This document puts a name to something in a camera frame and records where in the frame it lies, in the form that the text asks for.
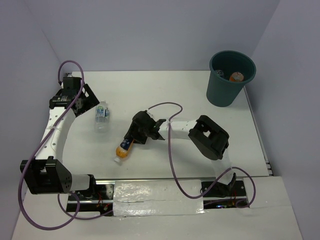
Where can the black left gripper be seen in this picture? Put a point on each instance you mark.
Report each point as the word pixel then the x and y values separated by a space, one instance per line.
pixel 91 100

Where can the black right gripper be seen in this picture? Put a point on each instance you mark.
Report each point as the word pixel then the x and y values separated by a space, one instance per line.
pixel 139 139

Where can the orange bottle blue label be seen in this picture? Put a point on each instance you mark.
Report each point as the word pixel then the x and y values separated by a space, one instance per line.
pixel 123 150

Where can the clear bottle blue label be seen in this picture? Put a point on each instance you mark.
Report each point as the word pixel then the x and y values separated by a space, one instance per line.
pixel 101 117

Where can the orange label tea bottle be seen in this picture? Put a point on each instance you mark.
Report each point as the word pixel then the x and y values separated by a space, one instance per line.
pixel 237 77

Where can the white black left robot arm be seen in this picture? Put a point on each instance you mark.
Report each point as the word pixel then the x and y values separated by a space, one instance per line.
pixel 46 173

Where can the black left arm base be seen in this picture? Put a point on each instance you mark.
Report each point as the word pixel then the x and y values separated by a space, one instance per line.
pixel 99 200

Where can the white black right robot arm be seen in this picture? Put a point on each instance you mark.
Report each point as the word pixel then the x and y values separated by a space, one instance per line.
pixel 208 137

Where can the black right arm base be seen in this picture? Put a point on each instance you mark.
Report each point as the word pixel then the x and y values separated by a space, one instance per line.
pixel 217 191

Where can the dark green ribbed bin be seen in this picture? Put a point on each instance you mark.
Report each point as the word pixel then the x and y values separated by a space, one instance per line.
pixel 221 92

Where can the white foil covered panel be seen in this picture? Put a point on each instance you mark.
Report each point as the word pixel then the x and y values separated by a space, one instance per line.
pixel 153 198

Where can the aluminium table edge rail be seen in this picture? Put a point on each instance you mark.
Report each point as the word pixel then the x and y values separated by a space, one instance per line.
pixel 266 159

